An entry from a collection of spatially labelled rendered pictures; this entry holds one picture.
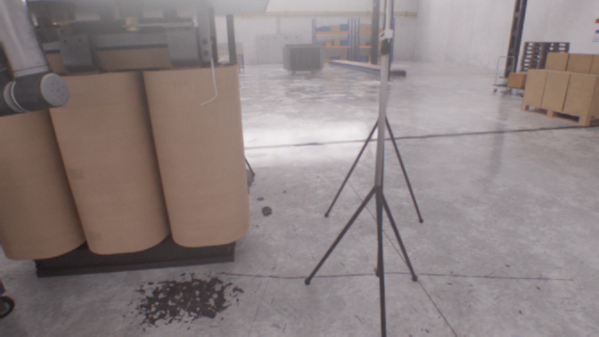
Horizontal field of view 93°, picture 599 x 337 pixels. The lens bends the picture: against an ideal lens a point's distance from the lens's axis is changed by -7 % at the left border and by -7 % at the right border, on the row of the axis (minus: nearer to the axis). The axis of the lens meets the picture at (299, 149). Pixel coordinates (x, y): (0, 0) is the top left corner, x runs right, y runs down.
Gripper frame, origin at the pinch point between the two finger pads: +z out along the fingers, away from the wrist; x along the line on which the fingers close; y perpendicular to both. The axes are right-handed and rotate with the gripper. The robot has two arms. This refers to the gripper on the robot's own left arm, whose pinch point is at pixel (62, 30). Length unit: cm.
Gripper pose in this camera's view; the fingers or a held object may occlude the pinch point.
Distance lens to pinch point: 155.4
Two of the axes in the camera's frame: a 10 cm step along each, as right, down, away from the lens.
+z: 1.9, -5.1, 8.4
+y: -0.6, -8.6, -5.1
